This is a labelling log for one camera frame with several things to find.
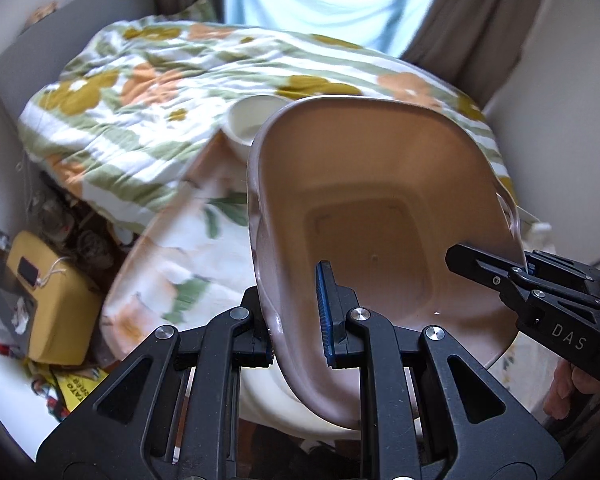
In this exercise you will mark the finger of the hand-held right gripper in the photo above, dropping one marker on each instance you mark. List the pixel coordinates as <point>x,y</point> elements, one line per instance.
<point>565,270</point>
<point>480,265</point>

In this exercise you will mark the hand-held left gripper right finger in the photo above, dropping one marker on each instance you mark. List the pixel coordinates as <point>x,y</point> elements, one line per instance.
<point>325,310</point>

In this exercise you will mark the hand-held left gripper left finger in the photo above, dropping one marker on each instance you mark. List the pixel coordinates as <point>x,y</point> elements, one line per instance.
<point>252,330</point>

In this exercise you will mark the pink square bowl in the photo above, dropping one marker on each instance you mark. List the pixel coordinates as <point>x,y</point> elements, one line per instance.
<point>380,200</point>

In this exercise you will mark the person's right hand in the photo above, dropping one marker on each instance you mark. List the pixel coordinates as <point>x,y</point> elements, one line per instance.
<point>567,390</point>

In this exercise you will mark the floral table cloth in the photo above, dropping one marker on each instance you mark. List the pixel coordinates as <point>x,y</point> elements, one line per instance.
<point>180,260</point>

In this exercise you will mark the yellow printed paper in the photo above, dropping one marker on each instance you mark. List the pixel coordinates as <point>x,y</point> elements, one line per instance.
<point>80,385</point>

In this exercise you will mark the yellow box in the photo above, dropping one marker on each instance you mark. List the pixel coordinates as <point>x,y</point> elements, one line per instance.
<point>55,310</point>

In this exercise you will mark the white bowl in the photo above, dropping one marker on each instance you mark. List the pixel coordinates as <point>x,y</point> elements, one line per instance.
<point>245,125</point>

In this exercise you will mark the floral striped blanket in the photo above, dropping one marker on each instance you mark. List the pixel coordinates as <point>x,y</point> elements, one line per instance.
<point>130,125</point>

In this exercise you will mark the floral pillow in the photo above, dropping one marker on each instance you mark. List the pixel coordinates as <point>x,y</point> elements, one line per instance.
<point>195,10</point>

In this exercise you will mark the grey headboard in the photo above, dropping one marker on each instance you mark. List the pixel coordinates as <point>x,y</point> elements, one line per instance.
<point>55,45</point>

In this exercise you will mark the pink plush toy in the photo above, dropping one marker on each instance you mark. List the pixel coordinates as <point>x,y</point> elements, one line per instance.
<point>42,12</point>

